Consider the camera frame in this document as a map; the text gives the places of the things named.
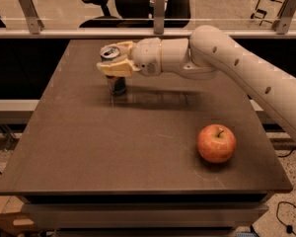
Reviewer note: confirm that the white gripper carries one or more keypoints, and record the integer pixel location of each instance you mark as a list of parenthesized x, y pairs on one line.
[(147, 56)]

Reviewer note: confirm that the red bull can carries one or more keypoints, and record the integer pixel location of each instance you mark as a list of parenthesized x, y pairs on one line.
[(116, 85)]

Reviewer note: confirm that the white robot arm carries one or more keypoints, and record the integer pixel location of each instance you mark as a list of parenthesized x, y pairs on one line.
[(201, 56)]

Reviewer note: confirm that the black office chair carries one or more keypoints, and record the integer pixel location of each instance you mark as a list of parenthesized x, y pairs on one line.
[(138, 14)]

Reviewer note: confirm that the brown table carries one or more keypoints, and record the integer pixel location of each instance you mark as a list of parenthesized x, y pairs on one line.
[(89, 160)]

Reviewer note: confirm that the red apple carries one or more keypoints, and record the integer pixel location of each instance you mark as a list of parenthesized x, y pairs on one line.
[(216, 143)]

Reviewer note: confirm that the middle metal bracket post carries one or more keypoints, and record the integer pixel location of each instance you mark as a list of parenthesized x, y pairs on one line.
[(159, 16)]

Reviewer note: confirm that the metal bracket post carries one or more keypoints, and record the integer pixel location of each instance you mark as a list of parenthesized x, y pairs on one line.
[(159, 16), (284, 19), (34, 23)]

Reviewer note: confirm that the left metal bracket post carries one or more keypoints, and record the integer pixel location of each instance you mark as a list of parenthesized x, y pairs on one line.
[(34, 23)]

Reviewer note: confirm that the right metal bracket post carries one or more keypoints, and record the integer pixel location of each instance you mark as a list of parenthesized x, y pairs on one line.
[(284, 19)]

